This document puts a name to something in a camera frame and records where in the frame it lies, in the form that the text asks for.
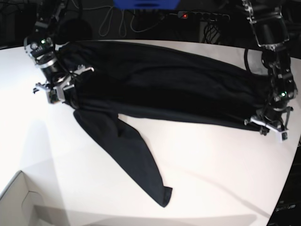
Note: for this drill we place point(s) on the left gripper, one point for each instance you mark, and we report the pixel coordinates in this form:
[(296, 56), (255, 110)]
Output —
[(272, 119)]

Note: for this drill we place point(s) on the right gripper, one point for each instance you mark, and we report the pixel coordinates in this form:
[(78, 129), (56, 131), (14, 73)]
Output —
[(56, 92)]

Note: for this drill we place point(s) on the black t-shirt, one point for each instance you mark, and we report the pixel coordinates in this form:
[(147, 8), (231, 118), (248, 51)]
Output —
[(153, 82)]

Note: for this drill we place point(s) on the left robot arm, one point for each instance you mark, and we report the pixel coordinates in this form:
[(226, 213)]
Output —
[(269, 29)]

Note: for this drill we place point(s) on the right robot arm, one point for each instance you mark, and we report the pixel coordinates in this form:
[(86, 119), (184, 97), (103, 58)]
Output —
[(40, 46)]

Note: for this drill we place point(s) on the blue plastic bin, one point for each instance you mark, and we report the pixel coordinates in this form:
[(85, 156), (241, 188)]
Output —
[(146, 4)]

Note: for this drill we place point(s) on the white cardboard box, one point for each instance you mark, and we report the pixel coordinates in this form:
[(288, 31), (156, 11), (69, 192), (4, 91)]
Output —
[(20, 206)]

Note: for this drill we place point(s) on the black power strip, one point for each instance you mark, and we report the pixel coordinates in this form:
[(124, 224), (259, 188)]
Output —
[(203, 16)]

